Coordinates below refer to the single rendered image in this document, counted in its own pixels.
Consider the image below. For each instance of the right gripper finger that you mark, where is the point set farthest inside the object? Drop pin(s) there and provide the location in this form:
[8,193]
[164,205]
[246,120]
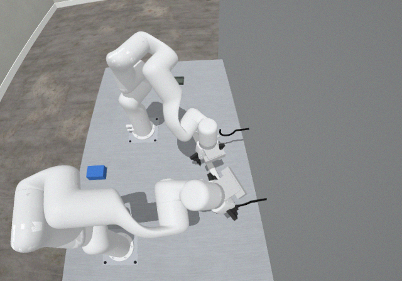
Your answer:
[211,177]
[233,212]

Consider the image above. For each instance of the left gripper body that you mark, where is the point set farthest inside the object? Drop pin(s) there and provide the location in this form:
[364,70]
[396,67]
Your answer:
[200,150]

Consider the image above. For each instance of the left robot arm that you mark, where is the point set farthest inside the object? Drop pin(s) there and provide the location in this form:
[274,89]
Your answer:
[127,66]

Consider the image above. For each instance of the blue block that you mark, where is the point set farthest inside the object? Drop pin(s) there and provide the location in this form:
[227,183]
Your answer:
[96,172]

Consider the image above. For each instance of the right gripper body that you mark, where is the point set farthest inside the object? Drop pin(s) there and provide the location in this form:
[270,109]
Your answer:
[228,204]

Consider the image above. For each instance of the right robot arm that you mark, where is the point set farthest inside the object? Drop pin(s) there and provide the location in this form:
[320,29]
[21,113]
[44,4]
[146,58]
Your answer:
[60,220]

